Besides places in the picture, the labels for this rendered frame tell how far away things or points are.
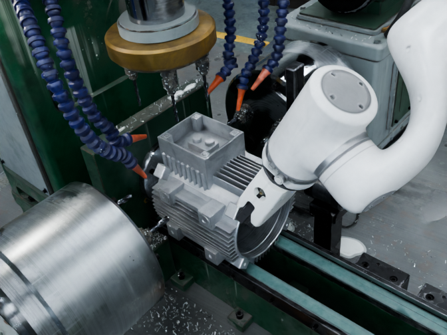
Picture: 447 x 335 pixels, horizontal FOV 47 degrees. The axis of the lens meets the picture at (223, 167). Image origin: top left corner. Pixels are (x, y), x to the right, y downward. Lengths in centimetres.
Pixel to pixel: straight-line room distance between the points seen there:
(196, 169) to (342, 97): 38
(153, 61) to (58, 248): 30
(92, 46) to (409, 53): 61
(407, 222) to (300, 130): 69
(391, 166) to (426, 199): 73
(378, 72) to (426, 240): 38
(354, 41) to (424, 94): 59
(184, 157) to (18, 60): 32
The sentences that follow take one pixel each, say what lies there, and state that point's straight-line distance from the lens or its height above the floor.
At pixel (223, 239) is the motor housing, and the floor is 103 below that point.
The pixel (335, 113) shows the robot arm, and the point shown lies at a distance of 56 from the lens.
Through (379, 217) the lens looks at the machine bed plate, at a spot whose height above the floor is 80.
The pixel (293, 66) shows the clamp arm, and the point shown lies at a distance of 88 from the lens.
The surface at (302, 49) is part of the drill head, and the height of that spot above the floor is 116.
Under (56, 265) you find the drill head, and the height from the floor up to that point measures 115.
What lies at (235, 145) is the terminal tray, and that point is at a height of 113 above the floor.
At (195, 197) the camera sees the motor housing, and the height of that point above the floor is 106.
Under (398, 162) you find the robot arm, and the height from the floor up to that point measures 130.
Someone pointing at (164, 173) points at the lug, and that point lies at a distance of 94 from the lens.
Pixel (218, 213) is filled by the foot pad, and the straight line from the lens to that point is 86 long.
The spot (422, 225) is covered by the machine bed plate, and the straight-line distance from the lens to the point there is 124.
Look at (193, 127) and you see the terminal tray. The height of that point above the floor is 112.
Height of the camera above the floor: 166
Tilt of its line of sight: 38 degrees down
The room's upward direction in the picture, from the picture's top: 7 degrees counter-clockwise
